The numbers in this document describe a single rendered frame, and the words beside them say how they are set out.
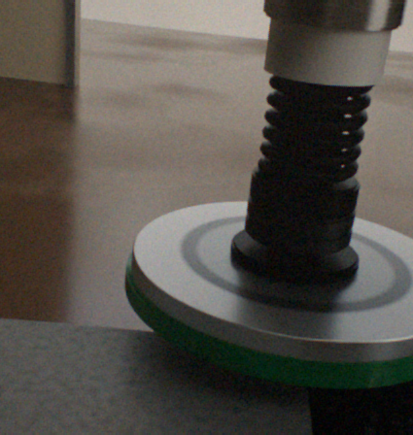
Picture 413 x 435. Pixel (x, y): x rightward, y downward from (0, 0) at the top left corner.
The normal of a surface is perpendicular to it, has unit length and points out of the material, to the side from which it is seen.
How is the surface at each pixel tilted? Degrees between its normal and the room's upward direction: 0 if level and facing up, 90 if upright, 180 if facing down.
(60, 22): 90
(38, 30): 90
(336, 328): 0
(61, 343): 0
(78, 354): 0
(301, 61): 90
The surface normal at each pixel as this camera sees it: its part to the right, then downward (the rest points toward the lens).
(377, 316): 0.10, -0.93
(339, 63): 0.08, 0.36
